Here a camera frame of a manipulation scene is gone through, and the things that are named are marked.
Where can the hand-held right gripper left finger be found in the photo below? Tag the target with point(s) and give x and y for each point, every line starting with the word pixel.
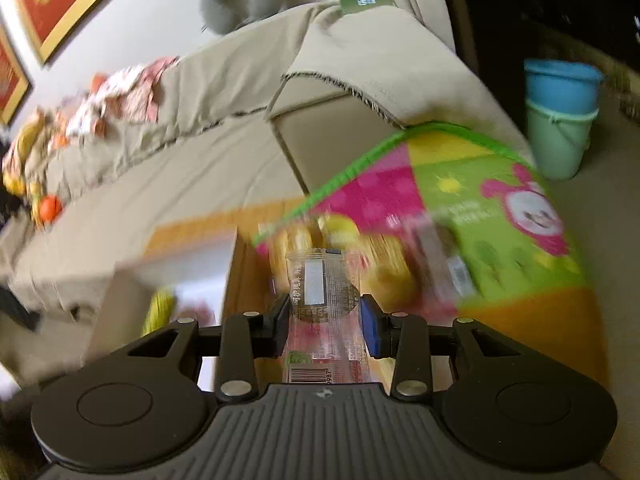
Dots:
pixel 282 322

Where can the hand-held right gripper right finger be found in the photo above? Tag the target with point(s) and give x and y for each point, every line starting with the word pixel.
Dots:
pixel 370 330

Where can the clear snack packet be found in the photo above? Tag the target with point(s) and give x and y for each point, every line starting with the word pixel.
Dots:
pixel 320 285

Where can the bun packet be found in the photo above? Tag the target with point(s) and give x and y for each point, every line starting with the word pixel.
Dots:
pixel 392 280

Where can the pink cardboard box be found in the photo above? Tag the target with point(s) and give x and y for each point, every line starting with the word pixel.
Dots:
pixel 200 270

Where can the wooden table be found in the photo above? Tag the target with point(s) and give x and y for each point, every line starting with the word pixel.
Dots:
pixel 190 232

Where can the colourful play mat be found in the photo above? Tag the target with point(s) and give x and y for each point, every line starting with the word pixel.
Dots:
pixel 450 195

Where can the beige sofa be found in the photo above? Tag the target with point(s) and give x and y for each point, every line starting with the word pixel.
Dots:
pixel 165 185

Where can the beige fringed sofa cover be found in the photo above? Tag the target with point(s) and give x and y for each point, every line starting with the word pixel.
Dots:
pixel 240 70

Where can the orange ball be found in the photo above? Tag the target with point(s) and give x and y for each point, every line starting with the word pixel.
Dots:
pixel 50 209

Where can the pale green bucket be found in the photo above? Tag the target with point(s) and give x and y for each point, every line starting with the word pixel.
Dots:
pixel 555 145

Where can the pile of baby clothes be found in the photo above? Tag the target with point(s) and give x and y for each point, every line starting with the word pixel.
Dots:
pixel 125 95

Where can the blue bucket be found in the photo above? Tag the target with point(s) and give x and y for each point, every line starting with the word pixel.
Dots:
pixel 560 87

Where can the yellow plush toy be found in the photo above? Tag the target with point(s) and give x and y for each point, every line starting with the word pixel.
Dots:
pixel 22 145

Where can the green digital clock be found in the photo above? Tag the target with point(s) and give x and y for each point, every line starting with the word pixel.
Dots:
pixel 365 2

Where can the red framed picture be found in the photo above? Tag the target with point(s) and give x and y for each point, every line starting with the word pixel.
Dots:
pixel 50 0
pixel 7 80

